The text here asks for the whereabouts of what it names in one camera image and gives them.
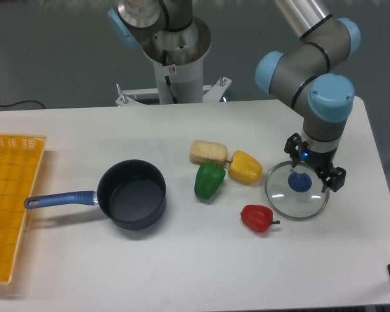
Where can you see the red bell pepper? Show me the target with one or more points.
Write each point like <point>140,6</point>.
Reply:
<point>258,218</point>

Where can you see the glass lid blue knob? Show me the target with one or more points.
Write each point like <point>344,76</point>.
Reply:
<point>295,192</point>

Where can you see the green bell pepper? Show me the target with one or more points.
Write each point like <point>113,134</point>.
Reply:
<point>208,180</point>

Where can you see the yellow bell pepper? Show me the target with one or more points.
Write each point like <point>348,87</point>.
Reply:
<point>243,168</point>

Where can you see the yellow woven basket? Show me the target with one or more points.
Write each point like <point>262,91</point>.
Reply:
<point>20,159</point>

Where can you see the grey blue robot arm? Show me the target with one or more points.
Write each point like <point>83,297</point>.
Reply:
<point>303,80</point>

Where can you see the beige bread loaf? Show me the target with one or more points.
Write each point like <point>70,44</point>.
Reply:
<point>208,152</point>

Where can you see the dark saucepan blue handle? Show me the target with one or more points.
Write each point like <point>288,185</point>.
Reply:
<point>131,193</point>

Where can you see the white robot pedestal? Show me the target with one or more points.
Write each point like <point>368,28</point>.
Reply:
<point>177,59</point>

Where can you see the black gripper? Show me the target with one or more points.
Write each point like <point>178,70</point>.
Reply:
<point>333,178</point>

